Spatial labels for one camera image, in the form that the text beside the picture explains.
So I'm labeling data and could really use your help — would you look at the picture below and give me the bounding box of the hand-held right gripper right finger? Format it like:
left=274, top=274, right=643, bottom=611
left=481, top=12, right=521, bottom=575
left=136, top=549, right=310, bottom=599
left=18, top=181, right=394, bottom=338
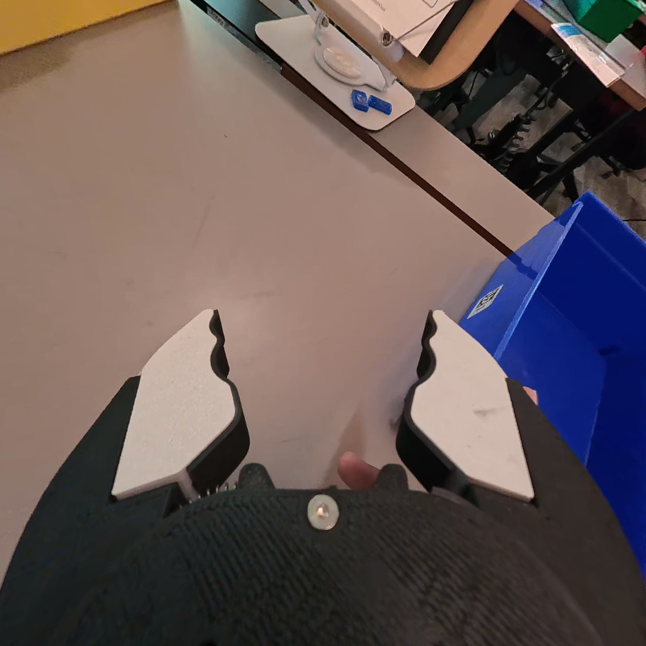
left=396, top=309, right=536, bottom=503

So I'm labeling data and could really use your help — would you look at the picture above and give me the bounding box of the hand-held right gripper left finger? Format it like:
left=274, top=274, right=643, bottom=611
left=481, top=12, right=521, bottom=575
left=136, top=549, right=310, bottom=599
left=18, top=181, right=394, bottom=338
left=110, top=309, right=251, bottom=501

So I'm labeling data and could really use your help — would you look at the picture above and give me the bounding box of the blue plastic bin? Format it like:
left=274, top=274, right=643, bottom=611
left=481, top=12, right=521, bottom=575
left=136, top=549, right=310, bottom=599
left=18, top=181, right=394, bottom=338
left=458, top=190, right=646, bottom=578

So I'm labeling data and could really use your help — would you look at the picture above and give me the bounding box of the yellow plastic bin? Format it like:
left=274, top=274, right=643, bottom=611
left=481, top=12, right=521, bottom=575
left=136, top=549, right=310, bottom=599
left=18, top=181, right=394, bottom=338
left=0, top=0, right=176, bottom=56

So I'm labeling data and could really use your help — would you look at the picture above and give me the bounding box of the green box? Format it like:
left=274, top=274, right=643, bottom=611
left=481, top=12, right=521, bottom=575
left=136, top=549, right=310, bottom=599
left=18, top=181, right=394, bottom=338
left=562, top=0, right=646, bottom=44

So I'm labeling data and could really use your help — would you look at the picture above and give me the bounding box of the person's right hand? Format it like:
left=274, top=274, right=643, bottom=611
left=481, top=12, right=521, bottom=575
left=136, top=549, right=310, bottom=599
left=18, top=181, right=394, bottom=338
left=336, top=386, right=539, bottom=490

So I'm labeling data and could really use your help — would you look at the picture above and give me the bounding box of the grey desk with wooden edge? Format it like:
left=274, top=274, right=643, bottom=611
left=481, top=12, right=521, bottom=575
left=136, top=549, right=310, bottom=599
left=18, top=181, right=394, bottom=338
left=515, top=0, right=646, bottom=112

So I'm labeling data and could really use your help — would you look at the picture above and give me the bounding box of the white blue paper sheet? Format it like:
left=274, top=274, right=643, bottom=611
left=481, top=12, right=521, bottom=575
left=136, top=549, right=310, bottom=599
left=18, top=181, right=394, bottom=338
left=550, top=23, right=626, bottom=87

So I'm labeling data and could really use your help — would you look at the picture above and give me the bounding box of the white stand base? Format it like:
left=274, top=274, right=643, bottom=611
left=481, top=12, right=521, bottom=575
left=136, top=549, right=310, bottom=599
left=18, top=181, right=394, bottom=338
left=254, top=14, right=417, bottom=132

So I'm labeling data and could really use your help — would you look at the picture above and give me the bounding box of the printed instruction sheet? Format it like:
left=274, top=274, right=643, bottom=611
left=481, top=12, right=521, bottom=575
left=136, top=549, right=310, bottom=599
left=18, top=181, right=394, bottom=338
left=343, top=0, right=462, bottom=58

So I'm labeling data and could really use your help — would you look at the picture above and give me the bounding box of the black cable tray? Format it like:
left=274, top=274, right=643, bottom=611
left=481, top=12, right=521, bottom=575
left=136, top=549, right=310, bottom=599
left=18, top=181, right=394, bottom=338
left=189, top=0, right=283, bottom=71

